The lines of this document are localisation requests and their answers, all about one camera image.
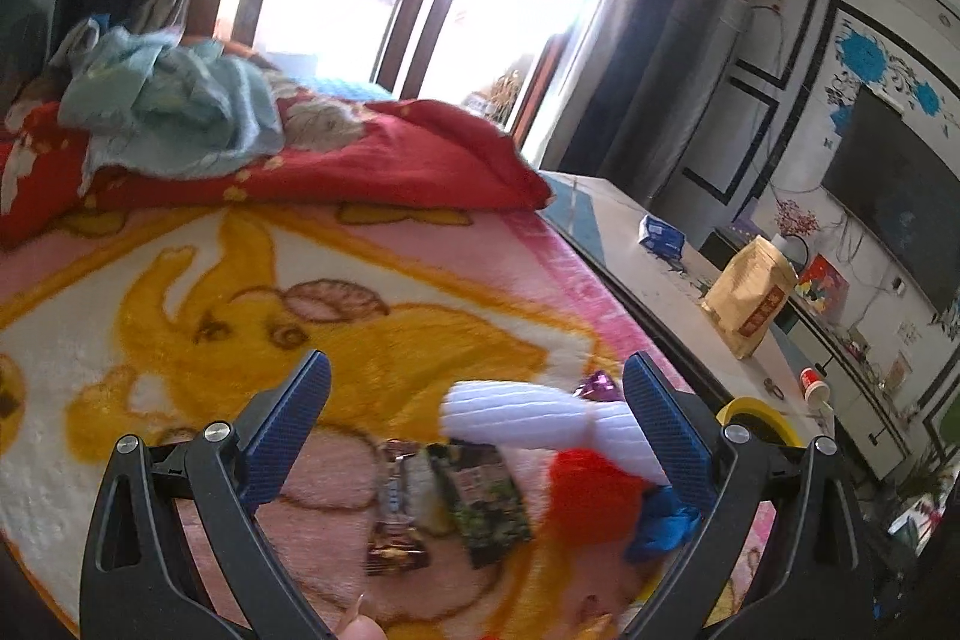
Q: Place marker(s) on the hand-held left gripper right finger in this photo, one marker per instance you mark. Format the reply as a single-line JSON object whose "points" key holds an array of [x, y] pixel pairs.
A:
{"points": [[667, 430]]}

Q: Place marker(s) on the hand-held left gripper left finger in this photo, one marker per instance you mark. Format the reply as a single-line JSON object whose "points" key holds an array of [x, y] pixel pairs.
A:
{"points": [[289, 430]]}

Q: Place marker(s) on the small purple wrapper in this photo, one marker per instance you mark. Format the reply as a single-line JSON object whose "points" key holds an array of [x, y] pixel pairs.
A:
{"points": [[600, 386]]}

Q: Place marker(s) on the yellow trash bin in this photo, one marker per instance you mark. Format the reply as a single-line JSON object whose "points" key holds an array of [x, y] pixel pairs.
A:
{"points": [[757, 406]]}

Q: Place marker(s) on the blue plastic bag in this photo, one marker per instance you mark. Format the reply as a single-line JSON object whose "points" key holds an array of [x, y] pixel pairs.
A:
{"points": [[660, 527]]}

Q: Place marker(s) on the red plastic bag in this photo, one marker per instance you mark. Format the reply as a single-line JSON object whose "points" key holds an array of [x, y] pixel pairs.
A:
{"points": [[592, 497]]}

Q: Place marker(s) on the purple yellow snack wrapper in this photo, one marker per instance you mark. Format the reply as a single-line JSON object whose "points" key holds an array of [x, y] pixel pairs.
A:
{"points": [[394, 535]]}

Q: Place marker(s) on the green snack packet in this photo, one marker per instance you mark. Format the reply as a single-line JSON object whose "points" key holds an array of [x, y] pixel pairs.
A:
{"points": [[487, 505]]}

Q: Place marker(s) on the person's left hand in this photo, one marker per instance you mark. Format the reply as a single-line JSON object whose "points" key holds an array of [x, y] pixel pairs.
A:
{"points": [[364, 629]]}

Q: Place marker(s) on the small scissors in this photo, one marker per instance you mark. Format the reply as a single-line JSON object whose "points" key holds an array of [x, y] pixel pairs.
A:
{"points": [[772, 389]]}

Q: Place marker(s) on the red paper cup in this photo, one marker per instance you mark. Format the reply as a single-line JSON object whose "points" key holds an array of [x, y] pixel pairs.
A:
{"points": [[814, 385]]}

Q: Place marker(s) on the pink yellow printed blanket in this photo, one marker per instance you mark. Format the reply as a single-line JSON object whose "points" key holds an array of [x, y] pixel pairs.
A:
{"points": [[187, 310]]}

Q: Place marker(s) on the brown paper bag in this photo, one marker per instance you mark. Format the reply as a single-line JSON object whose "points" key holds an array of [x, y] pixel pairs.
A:
{"points": [[750, 295]]}

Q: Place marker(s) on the white low table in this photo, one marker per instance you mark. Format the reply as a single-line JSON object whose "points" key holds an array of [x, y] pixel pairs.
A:
{"points": [[622, 250]]}

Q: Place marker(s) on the white television cabinet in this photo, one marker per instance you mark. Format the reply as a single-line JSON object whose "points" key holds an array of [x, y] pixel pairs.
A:
{"points": [[847, 385]]}

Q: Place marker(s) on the blue tissue pack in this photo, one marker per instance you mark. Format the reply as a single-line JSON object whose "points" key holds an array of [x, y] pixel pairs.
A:
{"points": [[660, 235]]}

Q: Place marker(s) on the red printed box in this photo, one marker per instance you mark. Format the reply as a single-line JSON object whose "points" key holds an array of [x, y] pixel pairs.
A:
{"points": [[821, 284]]}

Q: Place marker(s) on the vase with red flowers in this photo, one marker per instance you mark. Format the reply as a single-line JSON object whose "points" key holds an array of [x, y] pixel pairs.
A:
{"points": [[795, 231]]}

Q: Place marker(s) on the green potted plant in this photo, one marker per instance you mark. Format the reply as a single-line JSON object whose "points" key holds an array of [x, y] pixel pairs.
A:
{"points": [[919, 486]]}

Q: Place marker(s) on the red floral quilt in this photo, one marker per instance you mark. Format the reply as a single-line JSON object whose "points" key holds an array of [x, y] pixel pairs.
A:
{"points": [[420, 160]]}

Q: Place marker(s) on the grey standing air conditioner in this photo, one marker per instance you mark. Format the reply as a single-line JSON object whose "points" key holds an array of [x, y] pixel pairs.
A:
{"points": [[705, 108]]}

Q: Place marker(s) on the light blue printed cloth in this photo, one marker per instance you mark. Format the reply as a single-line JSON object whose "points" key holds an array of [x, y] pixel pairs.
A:
{"points": [[187, 100]]}

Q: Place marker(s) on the dry potted plant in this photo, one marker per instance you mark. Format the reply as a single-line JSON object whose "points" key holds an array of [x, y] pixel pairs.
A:
{"points": [[502, 96]]}

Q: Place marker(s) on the dark grey curtain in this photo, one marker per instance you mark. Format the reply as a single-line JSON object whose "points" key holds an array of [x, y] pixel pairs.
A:
{"points": [[645, 10]]}

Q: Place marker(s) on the black wall television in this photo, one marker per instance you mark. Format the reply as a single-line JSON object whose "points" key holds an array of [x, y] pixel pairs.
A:
{"points": [[892, 197]]}

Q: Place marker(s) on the brown wooden window frame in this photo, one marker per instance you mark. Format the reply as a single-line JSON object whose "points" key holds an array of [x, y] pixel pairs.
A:
{"points": [[409, 10]]}

